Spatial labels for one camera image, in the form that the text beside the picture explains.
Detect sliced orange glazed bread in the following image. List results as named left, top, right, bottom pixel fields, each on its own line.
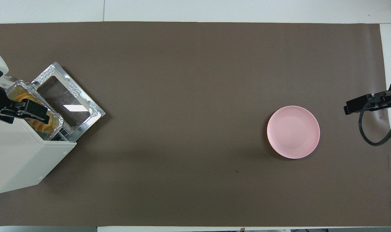
left=13, top=93, right=54, bottom=133

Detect aluminium foil tray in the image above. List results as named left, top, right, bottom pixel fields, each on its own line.
left=7, top=81, right=65, bottom=141

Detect glass oven door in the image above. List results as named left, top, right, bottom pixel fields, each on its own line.
left=31, top=62, right=106, bottom=143

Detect white toaster oven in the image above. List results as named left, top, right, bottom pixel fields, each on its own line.
left=0, top=118, right=77, bottom=195

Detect pink round plate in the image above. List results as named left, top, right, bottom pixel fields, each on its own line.
left=267, top=106, right=321, bottom=160

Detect brown table mat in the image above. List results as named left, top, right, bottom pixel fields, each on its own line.
left=0, top=21, right=391, bottom=227

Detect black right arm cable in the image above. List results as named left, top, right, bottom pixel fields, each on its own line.
left=358, top=97, right=391, bottom=146

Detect metal oven wire rack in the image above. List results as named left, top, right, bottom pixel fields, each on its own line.
left=46, top=126, right=74, bottom=142

